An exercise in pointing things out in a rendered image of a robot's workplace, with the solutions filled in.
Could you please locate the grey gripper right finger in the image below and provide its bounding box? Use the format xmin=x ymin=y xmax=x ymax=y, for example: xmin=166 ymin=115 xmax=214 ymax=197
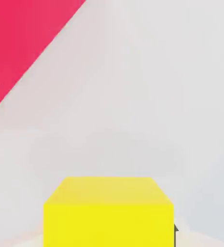
xmin=173 ymin=221 xmax=224 ymax=247

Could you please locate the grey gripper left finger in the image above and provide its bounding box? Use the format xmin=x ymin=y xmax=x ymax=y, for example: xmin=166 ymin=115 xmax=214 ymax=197
xmin=1 ymin=230 xmax=44 ymax=247

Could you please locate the small yellow cube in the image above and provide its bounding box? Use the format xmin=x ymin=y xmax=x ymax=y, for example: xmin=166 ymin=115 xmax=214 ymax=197
xmin=43 ymin=176 xmax=175 ymax=247

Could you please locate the large red box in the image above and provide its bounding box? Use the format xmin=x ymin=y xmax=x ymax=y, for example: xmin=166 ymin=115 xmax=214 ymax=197
xmin=0 ymin=0 xmax=87 ymax=117

